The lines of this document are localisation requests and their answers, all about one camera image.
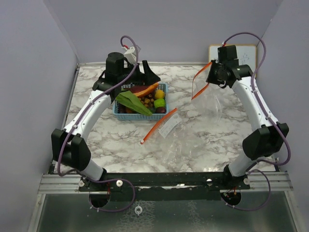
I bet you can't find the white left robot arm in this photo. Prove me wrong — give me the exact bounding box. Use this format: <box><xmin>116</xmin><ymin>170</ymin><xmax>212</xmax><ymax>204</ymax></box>
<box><xmin>51</xmin><ymin>52</ymin><xmax>161</xmax><ymax>191</ymax></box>

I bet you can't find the red and orange meat slab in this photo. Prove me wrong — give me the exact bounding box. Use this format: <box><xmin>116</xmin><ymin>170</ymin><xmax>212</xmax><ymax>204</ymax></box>
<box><xmin>129</xmin><ymin>83</ymin><xmax>159</xmax><ymax>98</ymax></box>

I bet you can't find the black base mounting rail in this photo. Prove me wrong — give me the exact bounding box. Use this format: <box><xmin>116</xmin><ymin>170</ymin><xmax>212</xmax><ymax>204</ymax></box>
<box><xmin>79</xmin><ymin>172</ymin><xmax>250</xmax><ymax>202</ymax></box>

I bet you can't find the green wrinkled ball fruit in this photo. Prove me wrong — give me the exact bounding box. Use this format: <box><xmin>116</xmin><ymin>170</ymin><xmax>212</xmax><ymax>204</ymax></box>
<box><xmin>154</xmin><ymin>98</ymin><xmax>166</xmax><ymax>109</ymax></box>

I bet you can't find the dark purple date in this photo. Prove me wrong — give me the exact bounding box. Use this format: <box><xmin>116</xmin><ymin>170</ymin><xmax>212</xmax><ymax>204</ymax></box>
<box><xmin>118</xmin><ymin>105</ymin><xmax>126</xmax><ymax>114</ymax></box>

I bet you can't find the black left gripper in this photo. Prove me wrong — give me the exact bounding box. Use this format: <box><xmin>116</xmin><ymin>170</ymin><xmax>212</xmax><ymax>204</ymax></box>
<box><xmin>118</xmin><ymin>60</ymin><xmax>160</xmax><ymax>87</ymax></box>

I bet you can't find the light blue perforated plastic basket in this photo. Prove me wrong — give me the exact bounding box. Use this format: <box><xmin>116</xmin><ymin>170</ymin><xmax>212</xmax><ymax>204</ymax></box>
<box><xmin>113</xmin><ymin>82</ymin><xmax>169</xmax><ymax>121</ymax></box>

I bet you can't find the green leafy vegetable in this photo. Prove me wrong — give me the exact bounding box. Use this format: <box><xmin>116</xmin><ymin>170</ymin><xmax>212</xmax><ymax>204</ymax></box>
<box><xmin>115</xmin><ymin>91</ymin><xmax>152</xmax><ymax>116</ymax></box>

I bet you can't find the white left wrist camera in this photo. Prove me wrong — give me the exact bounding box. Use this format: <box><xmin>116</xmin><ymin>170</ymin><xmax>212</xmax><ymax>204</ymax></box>
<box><xmin>122</xmin><ymin>45</ymin><xmax>136</xmax><ymax>65</ymax></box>

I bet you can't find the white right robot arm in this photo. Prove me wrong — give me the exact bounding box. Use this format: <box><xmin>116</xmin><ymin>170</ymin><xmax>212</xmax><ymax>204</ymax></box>
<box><xmin>207</xmin><ymin>45</ymin><xmax>289</xmax><ymax>189</ymax></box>

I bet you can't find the small whiteboard wooden frame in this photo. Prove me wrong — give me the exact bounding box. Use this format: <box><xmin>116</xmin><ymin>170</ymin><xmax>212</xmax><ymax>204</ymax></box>
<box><xmin>209</xmin><ymin>45</ymin><xmax>257</xmax><ymax>80</ymax></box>

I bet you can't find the clear zip bag orange zipper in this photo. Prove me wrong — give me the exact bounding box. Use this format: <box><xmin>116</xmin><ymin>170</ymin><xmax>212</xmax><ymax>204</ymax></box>
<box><xmin>191</xmin><ymin>62</ymin><xmax>222</xmax><ymax>123</ymax></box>

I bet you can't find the aluminium extrusion frame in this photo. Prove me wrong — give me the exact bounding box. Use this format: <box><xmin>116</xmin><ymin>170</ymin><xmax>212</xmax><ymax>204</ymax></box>
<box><xmin>38</xmin><ymin>172</ymin><xmax>294</xmax><ymax>194</ymax></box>

